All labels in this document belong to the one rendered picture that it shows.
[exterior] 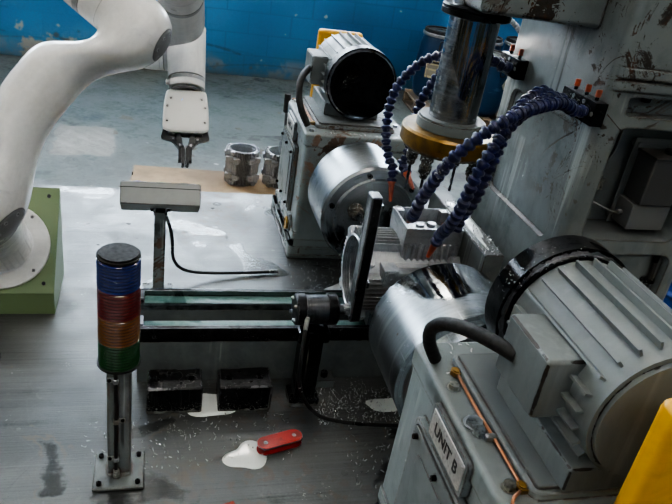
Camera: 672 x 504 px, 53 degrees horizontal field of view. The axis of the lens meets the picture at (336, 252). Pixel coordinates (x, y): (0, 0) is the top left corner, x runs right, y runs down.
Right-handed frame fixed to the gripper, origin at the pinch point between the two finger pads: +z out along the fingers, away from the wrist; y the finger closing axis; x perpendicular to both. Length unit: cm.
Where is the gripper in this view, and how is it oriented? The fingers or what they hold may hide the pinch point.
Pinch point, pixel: (185, 157)
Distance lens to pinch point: 158.4
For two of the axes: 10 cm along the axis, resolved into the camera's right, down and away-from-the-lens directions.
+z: 0.1, 9.9, -1.4
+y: 9.7, 0.2, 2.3
